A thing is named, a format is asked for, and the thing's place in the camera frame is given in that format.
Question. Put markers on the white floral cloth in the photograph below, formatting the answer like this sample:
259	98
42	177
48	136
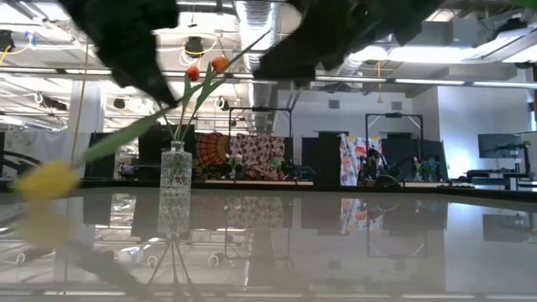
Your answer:
356	157

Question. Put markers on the white sheet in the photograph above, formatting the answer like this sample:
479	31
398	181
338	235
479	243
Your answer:
42	144

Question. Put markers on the large silver ventilation duct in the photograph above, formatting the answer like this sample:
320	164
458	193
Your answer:
256	21

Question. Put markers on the yellow artificial tulip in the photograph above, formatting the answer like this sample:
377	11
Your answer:
46	180

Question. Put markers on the black side table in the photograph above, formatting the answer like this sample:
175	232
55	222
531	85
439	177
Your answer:
495	173

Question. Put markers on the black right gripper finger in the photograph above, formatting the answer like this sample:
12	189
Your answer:
289	65

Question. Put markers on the black curved bar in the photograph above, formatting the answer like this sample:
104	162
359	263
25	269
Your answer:
10	157

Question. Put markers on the black metal table frame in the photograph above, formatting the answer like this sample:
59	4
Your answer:
293	186

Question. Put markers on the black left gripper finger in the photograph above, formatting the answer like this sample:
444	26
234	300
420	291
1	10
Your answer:
147	81

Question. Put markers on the orange mandala cloth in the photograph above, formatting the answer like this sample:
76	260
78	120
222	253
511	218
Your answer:
212	151

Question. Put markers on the narrow black panel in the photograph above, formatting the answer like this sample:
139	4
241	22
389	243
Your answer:
100	161

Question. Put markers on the black ceiling camera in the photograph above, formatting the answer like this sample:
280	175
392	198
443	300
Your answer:
194	46

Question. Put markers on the small background flower vase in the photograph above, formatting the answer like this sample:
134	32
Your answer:
233	165

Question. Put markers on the black monitor panel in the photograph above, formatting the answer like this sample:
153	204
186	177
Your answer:
151	144

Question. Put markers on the dark wall monitor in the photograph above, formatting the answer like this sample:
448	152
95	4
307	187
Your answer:
499	146

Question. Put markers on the clear cut-glass vase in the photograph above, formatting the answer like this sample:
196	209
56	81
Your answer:
176	168

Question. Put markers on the red floral cloth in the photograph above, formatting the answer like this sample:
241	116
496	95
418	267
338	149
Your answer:
258	153

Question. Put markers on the black partition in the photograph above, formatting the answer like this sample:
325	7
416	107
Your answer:
323	157
432	151

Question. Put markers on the black rig frame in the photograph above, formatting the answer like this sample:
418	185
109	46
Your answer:
394	114
260	109

